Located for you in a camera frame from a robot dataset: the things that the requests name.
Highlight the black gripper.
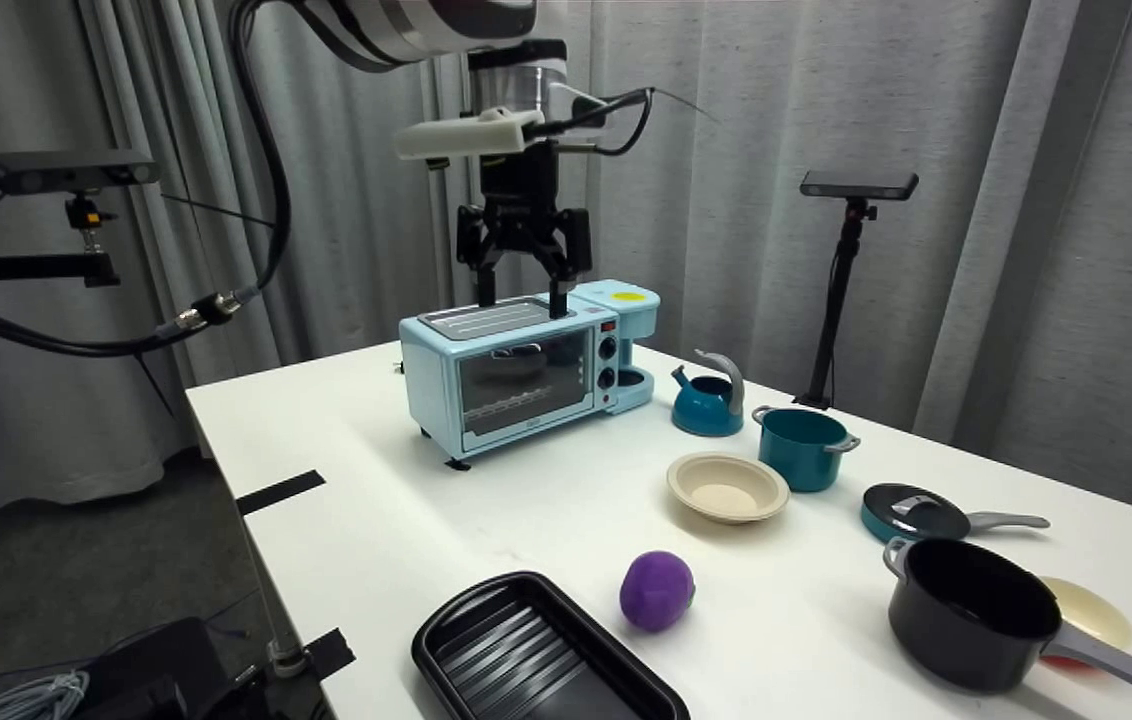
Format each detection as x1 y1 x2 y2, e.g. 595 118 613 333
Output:
454 128 595 322

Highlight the light blue toy oven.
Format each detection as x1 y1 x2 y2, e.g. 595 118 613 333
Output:
398 277 663 470

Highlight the teal toy kettle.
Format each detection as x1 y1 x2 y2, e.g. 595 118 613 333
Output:
669 342 747 438

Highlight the beige shallow bowl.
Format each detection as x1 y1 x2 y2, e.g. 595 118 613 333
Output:
663 451 792 526

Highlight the black tape strip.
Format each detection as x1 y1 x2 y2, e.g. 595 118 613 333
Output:
296 622 362 682
234 462 333 518

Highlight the teal toy pot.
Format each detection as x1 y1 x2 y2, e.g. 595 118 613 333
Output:
747 400 866 494

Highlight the purple toy plum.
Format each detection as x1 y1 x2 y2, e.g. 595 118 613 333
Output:
615 546 700 635

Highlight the black ridged grill tray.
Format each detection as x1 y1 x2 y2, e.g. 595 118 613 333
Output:
408 566 695 720

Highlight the grey curtain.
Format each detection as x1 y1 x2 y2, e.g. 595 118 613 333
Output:
0 0 1132 534

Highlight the small cream red toy dish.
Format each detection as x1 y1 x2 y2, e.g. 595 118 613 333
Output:
1040 572 1132 674

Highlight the grey crumpled cover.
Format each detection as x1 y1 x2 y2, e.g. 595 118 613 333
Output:
0 665 98 720

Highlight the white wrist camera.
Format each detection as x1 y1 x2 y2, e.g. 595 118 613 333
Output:
393 108 554 169

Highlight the thin black camera cable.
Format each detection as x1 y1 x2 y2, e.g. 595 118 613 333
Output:
533 79 715 161

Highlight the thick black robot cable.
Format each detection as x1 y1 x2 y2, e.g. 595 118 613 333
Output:
0 0 299 361

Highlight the black camera pole stand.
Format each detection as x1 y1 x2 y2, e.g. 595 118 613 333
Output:
792 196 885 410

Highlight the black bar camera on pole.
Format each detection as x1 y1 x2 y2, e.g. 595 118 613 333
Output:
796 169 923 205

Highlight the black bar camera on arm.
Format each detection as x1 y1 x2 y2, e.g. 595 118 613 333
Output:
0 149 163 196

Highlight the black camera arm mount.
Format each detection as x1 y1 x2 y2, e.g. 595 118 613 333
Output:
0 187 130 292

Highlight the black saucepan grey handle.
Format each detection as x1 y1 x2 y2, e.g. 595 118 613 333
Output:
880 530 1132 705

